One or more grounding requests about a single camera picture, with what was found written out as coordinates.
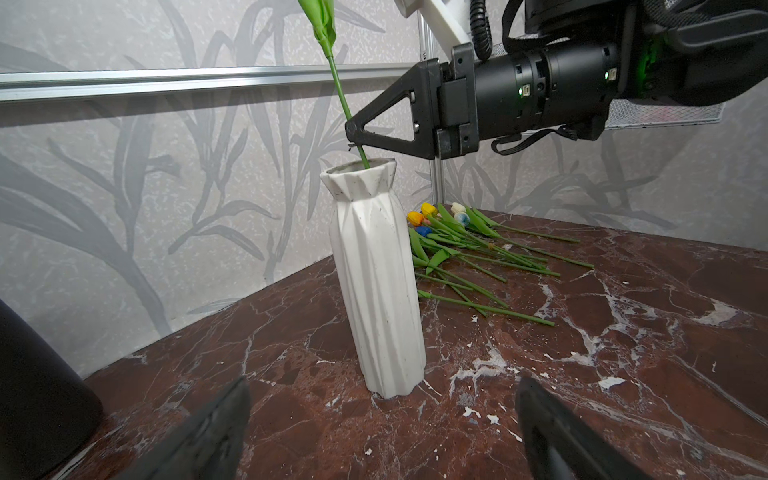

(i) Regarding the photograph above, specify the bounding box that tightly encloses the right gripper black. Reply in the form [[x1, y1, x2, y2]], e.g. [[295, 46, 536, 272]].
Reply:
[[345, 41, 620, 160]]

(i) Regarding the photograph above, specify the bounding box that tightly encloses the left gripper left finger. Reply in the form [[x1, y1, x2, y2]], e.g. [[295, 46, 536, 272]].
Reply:
[[117, 377, 251, 479]]

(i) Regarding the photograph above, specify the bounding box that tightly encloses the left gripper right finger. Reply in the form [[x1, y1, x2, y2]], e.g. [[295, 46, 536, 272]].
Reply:
[[515, 377, 649, 479]]

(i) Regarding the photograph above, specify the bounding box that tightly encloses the pink tulip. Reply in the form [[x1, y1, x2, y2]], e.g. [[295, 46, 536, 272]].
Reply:
[[297, 0, 372, 170]]

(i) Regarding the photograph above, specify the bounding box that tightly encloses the white ribbed ceramic vase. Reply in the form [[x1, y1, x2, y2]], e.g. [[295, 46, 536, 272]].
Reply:
[[321, 159, 426, 399]]

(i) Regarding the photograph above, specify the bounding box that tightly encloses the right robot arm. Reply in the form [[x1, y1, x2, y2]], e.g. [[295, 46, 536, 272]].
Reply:
[[345, 1, 767, 160]]

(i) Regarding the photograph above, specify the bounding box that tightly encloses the black cone vase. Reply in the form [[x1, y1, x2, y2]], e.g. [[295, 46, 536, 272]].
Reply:
[[1, 303, 103, 479]]

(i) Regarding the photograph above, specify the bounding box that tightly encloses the orange yellow tulip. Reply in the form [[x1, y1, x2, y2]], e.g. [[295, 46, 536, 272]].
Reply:
[[406, 211, 506, 283]]

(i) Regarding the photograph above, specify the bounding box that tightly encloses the pale blue white tulip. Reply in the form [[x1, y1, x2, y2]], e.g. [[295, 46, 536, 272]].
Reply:
[[454, 210, 595, 269]]

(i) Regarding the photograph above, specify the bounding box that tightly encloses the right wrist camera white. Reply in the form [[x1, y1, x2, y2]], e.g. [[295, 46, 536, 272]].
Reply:
[[394, 0, 472, 54]]

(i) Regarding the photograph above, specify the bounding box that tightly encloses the aluminium frame crossbar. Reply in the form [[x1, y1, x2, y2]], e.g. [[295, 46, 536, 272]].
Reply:
[[0, 62, 421, 104]]

